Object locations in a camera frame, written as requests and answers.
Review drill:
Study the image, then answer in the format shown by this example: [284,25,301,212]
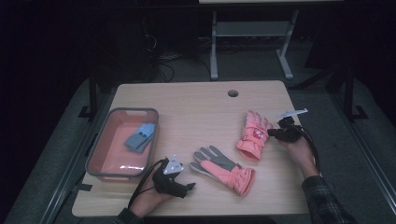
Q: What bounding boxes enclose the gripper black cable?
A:
[126,158,169,209]
[297,124,322,174]

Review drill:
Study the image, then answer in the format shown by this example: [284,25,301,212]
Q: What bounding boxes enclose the black metal stand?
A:
[78,66,99,120]
[342,64,369,123]

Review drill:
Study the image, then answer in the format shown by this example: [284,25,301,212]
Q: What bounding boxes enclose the black floor cables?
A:
[143,33,213,82]

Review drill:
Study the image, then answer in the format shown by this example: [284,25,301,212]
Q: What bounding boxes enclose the grey metal table frame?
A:
[209,8,301,81]

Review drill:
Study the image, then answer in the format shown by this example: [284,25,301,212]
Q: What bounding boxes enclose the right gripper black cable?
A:
[297,124,322,174]

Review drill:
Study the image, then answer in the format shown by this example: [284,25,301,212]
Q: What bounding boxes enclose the pink glove with grey palm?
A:
[189,145,257,198]

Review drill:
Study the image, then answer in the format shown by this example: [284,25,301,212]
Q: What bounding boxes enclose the metal frame rail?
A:
[38,90,117,224]
[329,91,396,216]

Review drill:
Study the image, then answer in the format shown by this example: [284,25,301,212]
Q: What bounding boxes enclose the blue and grey fleece glove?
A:
[124,123,149,153]
[135,122,156,154]

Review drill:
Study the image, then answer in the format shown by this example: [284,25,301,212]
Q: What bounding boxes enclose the person's right hand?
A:
[283,135,320,179]

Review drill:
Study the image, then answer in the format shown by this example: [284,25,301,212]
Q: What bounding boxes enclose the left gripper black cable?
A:
[126,158,169,209]

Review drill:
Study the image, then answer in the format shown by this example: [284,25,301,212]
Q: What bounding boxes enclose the pink glove with print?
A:
[235,109,275,162]

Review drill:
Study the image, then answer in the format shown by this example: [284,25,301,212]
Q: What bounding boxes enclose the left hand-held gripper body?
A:
[151,154,189,199]

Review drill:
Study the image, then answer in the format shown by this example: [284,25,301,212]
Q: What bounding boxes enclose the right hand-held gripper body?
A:
[276,107,309,144]

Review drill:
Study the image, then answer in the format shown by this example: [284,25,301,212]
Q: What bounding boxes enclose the person's left hand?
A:
[128,174,176,218]

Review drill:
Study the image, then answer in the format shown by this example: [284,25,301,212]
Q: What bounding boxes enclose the pink bin with grey rim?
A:
[84,106,161,183]

